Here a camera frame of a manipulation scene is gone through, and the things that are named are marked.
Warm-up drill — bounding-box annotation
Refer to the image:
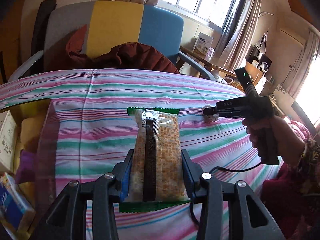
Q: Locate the beige scrunchie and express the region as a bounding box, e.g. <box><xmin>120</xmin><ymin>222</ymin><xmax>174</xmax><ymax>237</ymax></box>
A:
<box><xmin>202</xmin><ymin>105</ymin><xmax>219</xmax><ymax>122</ymax></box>

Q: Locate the green cracker packet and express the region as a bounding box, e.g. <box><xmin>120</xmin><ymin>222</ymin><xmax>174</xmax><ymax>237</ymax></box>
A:
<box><xmin>119</xmin><ymin>107</ymin><xmax>190</xmax><ymax>213</ymax></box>

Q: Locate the purple snack pouch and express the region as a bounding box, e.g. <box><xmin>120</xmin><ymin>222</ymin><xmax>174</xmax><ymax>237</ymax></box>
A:
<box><xmin>15</xmin><ymin>150</ymin><xmax>36</xmax><ymax>184</ymax></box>

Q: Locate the blue tissue pack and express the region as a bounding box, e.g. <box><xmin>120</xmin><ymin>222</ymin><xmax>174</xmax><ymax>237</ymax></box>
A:
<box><xmin>1</xmin><ymin>172</ymin><xmax>35</xmax><ymax>232</ymax></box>

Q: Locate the large white carton box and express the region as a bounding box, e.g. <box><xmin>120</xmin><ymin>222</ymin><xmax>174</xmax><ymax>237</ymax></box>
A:
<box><xmin>0</xmin><ymin>111</ymin><xmax>18</xmax><ymax>173</ymax></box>

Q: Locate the person right hand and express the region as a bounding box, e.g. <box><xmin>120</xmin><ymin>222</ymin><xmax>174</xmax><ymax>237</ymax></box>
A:
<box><xmin>242</xmin><ymin>116</ymin><xmax>305</xmax><ymax>166</ymax></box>

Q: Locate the wooden side desk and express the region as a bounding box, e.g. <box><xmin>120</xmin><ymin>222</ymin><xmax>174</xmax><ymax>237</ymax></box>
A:
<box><xmin>176</xmin><ymin>46</ymin><xmax>244</xmax><ymax>92</ymax></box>

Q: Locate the striped pink green bedsheet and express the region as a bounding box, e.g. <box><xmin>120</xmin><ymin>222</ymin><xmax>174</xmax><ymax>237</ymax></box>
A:
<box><xmin>0</xmin><ymin>68</ymin><xmax>284</xmax><ymax>240</ymax></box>

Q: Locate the pink patterned curtain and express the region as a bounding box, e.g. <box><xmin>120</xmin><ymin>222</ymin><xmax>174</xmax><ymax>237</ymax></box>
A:
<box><xmin>213</xmin><ymin>0</ymin><xmax>262</xmax><ymax>71</ymax></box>

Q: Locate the white boxed appliance carton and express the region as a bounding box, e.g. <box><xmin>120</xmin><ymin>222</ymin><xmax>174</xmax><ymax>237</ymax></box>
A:
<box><xmin>193</xmin><ymin>33</ymin><xmax>214</xmax><ymax>55</ymax></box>

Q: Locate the gold metal tin box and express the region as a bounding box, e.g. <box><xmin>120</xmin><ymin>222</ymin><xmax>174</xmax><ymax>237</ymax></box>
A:
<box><xmin>1</xmin><ymin>99</ymin><xmax>54</xmax><ymax>239</ymax></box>

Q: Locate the tricolour fabric armchair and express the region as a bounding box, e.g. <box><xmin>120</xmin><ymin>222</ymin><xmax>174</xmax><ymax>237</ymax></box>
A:
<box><xmin>7</xmin><ymin>0</ymin><xmax>216</xmax><ymax>82</ymax></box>

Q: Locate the black rolled mat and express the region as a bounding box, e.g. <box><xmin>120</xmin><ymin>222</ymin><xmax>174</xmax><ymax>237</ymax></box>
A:
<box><xmin>30</xmin><ymin>0</ymin><xmax>56</xmax><ymax>56</ymax></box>

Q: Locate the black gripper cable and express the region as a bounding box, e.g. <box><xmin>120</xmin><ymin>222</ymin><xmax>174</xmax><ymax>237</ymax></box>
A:
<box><xmin>189</xmin><ymin>160</ymin><xmax>263</xmax><ymax>227</ymax></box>

